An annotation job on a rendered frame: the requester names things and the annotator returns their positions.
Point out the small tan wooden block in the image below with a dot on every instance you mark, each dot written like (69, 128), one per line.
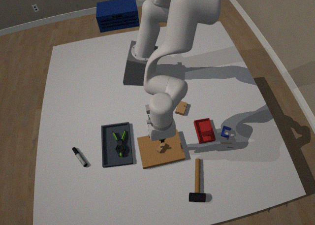
(181, 107)

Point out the mallet with black head and wooden handle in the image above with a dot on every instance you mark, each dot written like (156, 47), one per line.
(197, 196)

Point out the light wooden board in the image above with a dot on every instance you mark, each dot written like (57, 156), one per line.
(172, 152)

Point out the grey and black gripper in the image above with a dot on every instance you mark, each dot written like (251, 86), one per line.
(155, 135)

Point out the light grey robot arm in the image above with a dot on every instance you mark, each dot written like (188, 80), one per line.
(182, 17)

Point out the small light wooden block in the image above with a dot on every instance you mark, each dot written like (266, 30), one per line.
(160, 149)

